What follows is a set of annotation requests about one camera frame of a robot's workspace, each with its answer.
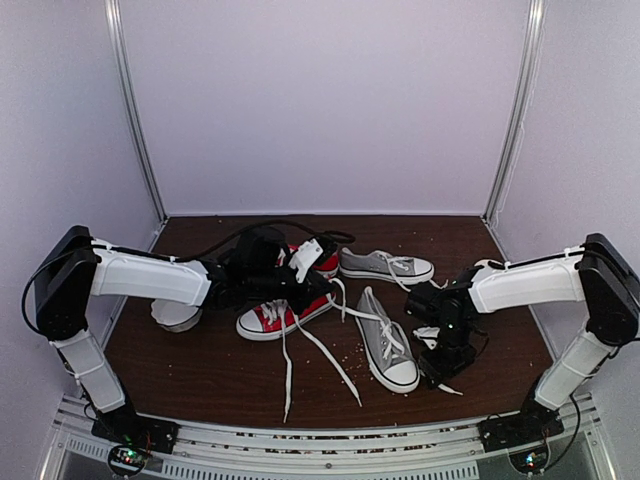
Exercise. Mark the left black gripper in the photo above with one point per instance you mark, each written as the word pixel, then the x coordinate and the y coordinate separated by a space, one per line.
pixel 311 287

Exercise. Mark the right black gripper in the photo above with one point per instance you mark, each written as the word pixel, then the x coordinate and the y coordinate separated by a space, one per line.
pixel 436 370

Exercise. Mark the grey sneaker with laces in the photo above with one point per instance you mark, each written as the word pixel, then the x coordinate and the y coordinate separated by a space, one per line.
pixel 386 346

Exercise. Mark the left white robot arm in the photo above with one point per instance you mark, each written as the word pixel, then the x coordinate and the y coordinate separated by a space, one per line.
pixel 81 267

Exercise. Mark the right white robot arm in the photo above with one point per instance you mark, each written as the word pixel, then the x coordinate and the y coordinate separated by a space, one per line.
pixel 594 273

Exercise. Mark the front red sneaker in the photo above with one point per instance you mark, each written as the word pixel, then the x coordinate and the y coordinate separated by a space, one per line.
pixel 275 320

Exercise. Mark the red sneaker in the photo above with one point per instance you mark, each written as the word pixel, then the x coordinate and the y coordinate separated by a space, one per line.
pixel 327 265
pixel 275 320

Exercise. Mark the back red sneaker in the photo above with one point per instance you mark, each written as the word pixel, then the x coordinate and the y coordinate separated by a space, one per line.
pixel 327 265

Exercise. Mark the grey sneaker at back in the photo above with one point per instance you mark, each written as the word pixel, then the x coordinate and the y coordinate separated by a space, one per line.
pixel 404 271

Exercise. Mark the white fluted bowl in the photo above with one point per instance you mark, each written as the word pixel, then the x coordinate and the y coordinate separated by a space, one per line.
pixel 175 317

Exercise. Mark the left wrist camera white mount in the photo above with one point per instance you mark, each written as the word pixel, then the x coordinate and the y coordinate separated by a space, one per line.
pixel 304 258

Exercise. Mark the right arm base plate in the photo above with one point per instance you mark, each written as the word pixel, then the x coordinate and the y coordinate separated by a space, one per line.
pixel 507 432

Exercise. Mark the front aluminium rail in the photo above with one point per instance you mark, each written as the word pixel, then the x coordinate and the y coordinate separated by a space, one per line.
pixel 444 450

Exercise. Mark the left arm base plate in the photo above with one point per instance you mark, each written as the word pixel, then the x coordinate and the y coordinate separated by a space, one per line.
pixel 142 432

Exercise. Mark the right aluminium frame post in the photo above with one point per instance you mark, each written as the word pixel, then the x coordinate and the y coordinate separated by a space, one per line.
pixel 522 97

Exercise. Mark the aluminium frame post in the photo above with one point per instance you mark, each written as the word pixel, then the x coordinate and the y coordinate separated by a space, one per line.
pixel 522 97
pixel 117 37

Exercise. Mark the left aluminium frame post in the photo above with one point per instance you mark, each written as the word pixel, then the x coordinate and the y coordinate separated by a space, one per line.
pixel 117 37

